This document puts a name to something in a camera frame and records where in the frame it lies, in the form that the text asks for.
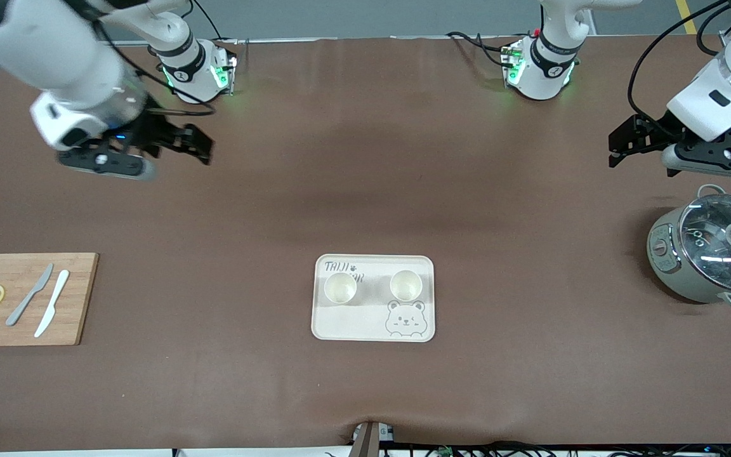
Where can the grey electric cooking pot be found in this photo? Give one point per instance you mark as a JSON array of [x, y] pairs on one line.
[[670, 266]]

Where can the brown table cover mat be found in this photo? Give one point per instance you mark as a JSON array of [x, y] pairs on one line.
[[365, 190]]

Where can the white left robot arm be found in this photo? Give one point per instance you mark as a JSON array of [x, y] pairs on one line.
[[553, 63]]

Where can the metal post at table edge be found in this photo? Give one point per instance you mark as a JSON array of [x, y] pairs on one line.
[[365, 441]]

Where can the wooden cutting board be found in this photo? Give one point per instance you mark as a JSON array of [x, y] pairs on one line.
[[77, 317]]

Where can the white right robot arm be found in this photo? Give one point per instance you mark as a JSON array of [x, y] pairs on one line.
[[54, 57]]

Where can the white plastic knife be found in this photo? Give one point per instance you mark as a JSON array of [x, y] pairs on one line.
[[51, 304]]

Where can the glass pot lid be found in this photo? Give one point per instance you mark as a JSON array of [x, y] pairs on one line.
[[714, 247]]

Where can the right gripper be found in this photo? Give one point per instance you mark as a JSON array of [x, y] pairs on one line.
[[153, 132]]

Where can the cream bear print tray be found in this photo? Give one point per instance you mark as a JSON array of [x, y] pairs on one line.
[[353, 324]]

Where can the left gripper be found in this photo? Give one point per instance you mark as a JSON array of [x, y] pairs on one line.
[[655, 129]]

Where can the grey plastic knife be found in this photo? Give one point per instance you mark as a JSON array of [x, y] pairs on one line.
[[26, 301]]

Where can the white IKEA cup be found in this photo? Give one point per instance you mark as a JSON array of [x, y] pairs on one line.
[[405, 285], [340, 289]]

